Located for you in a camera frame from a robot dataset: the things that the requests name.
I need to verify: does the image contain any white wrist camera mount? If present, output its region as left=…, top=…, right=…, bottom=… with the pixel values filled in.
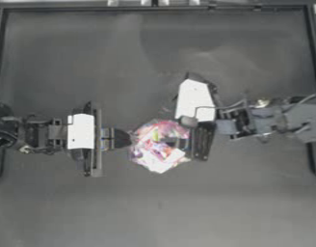
left=67, top=113, right=96, bottom=151
left=173, top=78, right=218, bottom=123

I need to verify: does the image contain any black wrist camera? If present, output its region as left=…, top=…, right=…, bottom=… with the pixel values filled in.
left=179, top=115, right=199, bottom=128

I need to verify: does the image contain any black table frame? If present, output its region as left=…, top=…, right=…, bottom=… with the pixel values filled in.
left=0, top=0, right=316, bottom=184

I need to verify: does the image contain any black camera cable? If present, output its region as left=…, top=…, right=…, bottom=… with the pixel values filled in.
left=192, top=98, right=248, bottom=119

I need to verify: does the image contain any clear bag with pink zip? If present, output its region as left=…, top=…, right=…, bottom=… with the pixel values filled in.
left=127, top=118, right=194, bottom=175

